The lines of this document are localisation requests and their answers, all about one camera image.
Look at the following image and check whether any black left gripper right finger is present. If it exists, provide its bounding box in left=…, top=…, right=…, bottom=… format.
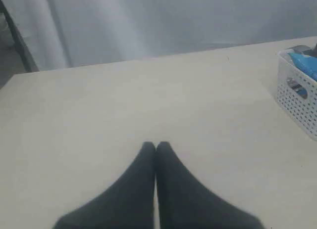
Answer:
left=155, top=141, right=263, bottom=229

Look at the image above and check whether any blue snack packet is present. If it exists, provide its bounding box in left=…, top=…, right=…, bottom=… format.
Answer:
left=288, top=52, right=317, bottom=81

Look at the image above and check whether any dark metal frame post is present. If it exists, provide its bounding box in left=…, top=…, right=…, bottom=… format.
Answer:
left=0, top=0, right=39, bottom=73

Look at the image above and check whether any white perforated plastic basket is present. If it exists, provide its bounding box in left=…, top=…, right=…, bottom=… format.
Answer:
left=275, top=49, right=317, bottom=140

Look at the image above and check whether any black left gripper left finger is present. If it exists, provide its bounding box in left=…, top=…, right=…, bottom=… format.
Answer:
left=54, top=142, right=156, bottom=229

